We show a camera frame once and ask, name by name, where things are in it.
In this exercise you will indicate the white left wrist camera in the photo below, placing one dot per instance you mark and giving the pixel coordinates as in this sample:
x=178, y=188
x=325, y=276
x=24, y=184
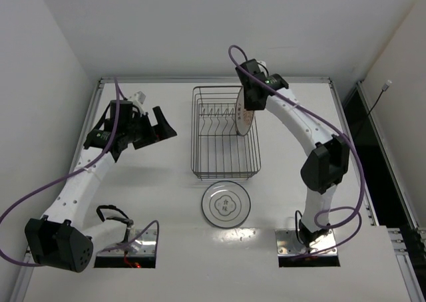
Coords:
x=138, y=99

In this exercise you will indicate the orange sunburst plate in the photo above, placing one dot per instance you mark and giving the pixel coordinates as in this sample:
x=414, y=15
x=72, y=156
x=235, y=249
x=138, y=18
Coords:
x=243, y=118

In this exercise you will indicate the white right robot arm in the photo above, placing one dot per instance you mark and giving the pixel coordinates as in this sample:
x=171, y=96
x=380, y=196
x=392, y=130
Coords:
x=327, y=154

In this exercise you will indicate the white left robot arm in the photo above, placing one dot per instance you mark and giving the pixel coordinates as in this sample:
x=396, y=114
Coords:
x=58, y=239

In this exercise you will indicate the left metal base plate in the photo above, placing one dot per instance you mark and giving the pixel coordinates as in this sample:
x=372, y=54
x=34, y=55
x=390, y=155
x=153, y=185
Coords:
x=143, y=246

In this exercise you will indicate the grey wire dish rack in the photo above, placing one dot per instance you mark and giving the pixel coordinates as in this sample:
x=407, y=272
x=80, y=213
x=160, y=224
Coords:
x=217, y=151

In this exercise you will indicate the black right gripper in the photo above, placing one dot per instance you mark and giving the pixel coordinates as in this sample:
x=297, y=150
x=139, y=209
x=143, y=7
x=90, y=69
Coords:
x=254, y=102

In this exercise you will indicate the white plate thin green rim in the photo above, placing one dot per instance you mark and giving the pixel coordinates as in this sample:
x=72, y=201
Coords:
x=226, y=204

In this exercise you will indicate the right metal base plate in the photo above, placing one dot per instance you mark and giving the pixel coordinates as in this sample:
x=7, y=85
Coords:
x=288, y=245

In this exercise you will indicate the metal base plate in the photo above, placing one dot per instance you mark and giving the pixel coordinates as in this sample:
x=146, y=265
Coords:
x=143, y=246
x=288, y=245

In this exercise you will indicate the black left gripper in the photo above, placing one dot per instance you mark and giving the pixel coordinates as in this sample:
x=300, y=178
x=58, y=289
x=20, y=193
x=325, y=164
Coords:
x=146, y=133

